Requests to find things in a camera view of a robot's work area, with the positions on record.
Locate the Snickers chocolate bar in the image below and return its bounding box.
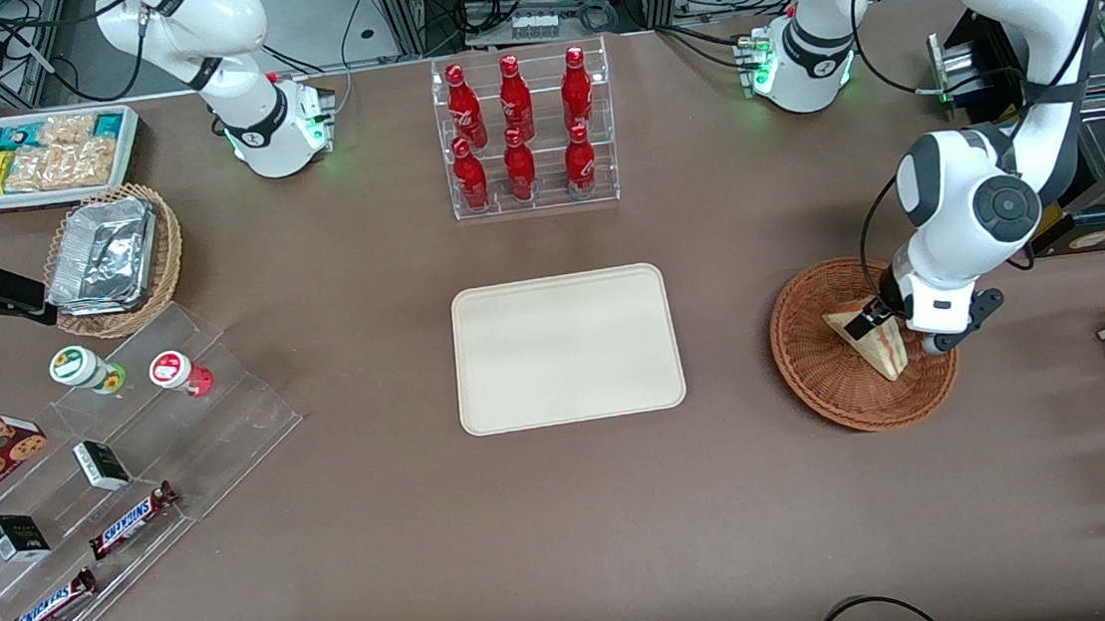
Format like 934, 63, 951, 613
83, 479, 184, 563
0, 565, 103, 621

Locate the clear cracker bag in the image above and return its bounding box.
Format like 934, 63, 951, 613
1, 137, 121, 195
36, 112, 99, 150

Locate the grey power strip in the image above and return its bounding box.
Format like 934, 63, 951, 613
510, 10, 562, 42

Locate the silver box with green light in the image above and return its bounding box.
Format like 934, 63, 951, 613
927, 29, 981, 110

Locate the red lid cup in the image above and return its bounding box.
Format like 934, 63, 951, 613
147, 347, 218, 403

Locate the clear acrylic bottle rack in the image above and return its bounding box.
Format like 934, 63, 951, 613
428, 36, 623, 223

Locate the clear acrylic stepped display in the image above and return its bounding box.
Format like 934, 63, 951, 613
0, 291, 322, 621

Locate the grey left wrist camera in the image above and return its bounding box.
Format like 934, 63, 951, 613
917, 287, 1009, 357

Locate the beige plastic tray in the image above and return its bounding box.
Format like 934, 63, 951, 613
447, 260, 690, 439

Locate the black cable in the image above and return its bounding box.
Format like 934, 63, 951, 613
803, 588, 951, 621

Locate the light wicker basket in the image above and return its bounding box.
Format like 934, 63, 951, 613
36, 179, 191, 345

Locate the brown round wicker basket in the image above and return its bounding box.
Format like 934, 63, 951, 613
763, 249, 966, 441

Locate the red cola bottle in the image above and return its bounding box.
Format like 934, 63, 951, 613
501, 127, 539, 203
558, 44, 596, 133
496, 53, 536, 141
444, 62, 489, 151
561, 122, 600, 198
450, 135, 491, 211

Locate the grey coiled cable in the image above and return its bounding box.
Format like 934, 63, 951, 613
576, 0, 620, 35

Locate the aluminium foil tray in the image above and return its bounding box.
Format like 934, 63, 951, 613
39, 194, 164, 319

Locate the green lid cup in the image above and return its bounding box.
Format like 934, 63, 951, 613
47, 341, 129, 400

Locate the triangular sandwich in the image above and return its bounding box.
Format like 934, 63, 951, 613
821, 304, 912, 389

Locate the white rectangular snack bin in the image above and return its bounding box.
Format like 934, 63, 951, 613
0, 103, 146, 212

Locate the small black box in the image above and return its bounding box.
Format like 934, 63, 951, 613
0, 510, 54, 567
72, 437, 134, 495

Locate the black food warmer appliance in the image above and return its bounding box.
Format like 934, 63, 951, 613
926, 0, 1105, 267

